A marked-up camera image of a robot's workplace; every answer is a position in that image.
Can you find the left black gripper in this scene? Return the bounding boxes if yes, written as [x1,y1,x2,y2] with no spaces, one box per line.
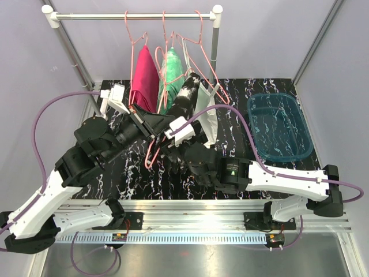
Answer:
[100,102,176,164]

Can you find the black white tie-dye trousers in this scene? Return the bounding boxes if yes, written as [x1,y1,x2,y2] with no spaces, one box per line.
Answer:
[166,72,201,122]

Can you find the pink wire hanger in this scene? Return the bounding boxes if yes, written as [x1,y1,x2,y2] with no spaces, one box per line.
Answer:
[124,10,148,105]
[144,46,193,168]
[157,12,175,114]
[177,5,229,104]

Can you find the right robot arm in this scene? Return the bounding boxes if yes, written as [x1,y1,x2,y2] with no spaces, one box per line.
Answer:
[163,138,344,233]

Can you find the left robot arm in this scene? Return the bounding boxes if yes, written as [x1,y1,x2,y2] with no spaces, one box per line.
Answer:
[1,104,175,254]

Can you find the magenta trousers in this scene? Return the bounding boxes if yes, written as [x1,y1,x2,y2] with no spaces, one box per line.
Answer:
[130,46,159,113]

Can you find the green white tie-dye trousers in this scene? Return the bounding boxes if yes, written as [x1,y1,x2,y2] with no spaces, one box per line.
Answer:
[157,47,185,114]

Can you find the white camisole top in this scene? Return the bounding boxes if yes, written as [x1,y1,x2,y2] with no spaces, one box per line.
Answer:
[181,37,219,149]

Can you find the black marble pattern mat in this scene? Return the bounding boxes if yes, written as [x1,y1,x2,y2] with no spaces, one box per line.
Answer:
[76,78,322,200]

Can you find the blue plastic basket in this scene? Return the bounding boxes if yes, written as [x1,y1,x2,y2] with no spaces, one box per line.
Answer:
[247,93,314,163]

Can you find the silver clothes rack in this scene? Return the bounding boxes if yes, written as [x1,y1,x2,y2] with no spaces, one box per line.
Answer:
[41,3,223,116]

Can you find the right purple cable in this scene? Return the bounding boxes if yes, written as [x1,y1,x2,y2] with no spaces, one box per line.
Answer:
[170,104,364,252]

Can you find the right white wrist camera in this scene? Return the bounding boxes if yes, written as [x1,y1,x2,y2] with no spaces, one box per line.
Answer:
[164,116,195,147]

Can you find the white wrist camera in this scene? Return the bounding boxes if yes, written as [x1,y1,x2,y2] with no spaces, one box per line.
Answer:
[100,84,130,115]
[164,116,195,147]

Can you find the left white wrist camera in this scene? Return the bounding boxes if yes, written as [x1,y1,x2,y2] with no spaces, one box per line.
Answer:
[100,84,130,115]

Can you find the aluminium mounting rail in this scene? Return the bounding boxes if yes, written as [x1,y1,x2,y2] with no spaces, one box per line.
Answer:
[53,199,352,245]

